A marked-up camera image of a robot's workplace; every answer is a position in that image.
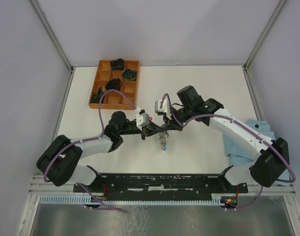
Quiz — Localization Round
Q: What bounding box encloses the right aluminium frame post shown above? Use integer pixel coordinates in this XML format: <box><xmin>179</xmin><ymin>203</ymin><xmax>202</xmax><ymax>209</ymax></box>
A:
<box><xmin>243</xmin><ymin>0</ymin><xmax>288</xmax><ymax>69</ymax></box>

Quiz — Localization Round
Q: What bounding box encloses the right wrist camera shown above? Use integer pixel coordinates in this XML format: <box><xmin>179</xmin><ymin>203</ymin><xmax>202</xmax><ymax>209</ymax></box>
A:
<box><xmin>155</xmin><ymin>99</ymin><xmax>171</xmax><ymax>118</ymax></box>

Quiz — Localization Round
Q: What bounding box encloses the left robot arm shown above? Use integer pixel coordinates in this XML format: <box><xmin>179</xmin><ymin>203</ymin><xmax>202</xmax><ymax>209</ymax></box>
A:
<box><xmin>36</xmin><ymin>111</ymin><xmax>163</xmax><ymax>192</ymax></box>

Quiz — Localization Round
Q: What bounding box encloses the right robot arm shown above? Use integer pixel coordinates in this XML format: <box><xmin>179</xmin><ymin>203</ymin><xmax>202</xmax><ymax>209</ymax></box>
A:
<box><xmin>155</xmin><ymin>86</ymin><xmax>296</xmax><ymax>192</ymax></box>

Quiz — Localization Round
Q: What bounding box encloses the light blue cloth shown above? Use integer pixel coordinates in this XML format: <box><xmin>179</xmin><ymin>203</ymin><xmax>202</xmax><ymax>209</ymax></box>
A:
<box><xmin>210</xmin><ymin>116</ymin><xmax>295</xmax><ymax>187</ymax></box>

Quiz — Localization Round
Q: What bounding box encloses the green blue rolled belt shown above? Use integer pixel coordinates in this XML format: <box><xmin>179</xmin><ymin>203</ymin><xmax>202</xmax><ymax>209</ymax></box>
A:
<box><xmin>122</xmin><ymin>69</ymin><xmax>137</xmax><ymax>81</ymax></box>

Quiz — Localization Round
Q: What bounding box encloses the left aluminium frame post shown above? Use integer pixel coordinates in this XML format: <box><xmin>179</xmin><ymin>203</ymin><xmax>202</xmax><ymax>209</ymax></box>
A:
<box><xmin>29</xmin><ymin>0</ymin><xmax>74</xmax><ymax>72</ymax></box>

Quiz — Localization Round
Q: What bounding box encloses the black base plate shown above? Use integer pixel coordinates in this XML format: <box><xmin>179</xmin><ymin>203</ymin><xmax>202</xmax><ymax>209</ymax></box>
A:
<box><xmin>86</xmin><ymin>173</ymin><xmax>248</xmax><ymax>201</ymax></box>

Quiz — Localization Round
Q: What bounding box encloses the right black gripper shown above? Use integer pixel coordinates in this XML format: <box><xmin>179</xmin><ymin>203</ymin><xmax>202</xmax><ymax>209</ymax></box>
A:
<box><xmin>163</xmin><ymin>105</ymin><xmax>193</xmax><ymax>132</ymax></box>

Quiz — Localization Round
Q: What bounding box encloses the black green rolled belt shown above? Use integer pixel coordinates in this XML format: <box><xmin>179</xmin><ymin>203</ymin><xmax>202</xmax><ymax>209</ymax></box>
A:
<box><xmin>90</xmin><ymin>87</ymin><xmax>104</xmax><ymax>104</ymax></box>

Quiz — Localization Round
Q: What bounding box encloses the wooden compartment tray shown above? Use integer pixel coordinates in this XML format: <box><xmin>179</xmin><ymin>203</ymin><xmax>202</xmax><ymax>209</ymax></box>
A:
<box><xmin>89</xmin><ymin>59</ymin><xmax>140</xmax><ymax>110</ymax></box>

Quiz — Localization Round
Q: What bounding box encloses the black rolled belt top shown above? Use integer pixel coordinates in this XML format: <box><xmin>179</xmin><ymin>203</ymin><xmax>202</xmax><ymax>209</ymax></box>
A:
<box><xmin>110</xmin><ymin>59</ymin><xmax>125</xmax><ymax>70</ymax></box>

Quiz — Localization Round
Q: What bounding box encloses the black rolled belt middle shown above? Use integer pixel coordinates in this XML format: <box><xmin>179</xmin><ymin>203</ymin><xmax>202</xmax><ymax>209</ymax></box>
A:
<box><xmin>105</xmin><ymin>78</ymin><xmax>122</xmax><ymax>91</ymax></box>

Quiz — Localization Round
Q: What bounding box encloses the aluminium frame post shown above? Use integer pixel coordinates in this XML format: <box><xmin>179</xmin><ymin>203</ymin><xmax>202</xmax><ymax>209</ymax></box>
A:
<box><xmin>29</xmin><ymin>0</ymin><xmax>74</xmax><ymax>72</ymax></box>
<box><xmin>243</xmin><ymin>0</ymin><xmax>288</xmax><ymax>69</ymax></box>

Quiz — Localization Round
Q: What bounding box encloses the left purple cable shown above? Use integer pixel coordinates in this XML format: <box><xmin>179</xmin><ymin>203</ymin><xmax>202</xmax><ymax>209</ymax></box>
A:
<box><xmin>43</xmin><ymin>90</ymin><xmax>142</xmax><ymax>212</ymax></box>

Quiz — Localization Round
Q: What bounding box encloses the white cable duct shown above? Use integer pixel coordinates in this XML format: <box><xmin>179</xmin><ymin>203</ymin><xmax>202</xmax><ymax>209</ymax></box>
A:
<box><xmin>39</xmin><ymin>193</ymin><xmax>226</xmax><ymax>205</ymax></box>

